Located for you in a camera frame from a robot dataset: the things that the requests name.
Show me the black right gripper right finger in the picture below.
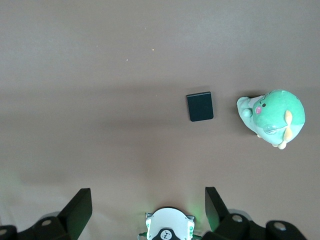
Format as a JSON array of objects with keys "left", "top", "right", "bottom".
[{"left": 203, "top": 186, "right": 267, "bottom": 240}]

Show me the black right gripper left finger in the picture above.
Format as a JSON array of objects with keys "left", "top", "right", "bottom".
[{"left": 18, "top": 188, "right": 94, "bottom": 240}]

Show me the black phone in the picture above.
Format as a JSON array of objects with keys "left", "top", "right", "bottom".
[{"left": 186, "top": 91, "right": 215, "bottom": 123}]

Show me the green dinosaur plush toy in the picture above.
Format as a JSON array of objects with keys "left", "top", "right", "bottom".
[{"left": 236, "top": 89, "right": 306, "bottom": 151}]

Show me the brown table cover sheet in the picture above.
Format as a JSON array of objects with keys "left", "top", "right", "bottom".
[{"left": 0, "top": 0, "right": 320, "bottom": 240}]

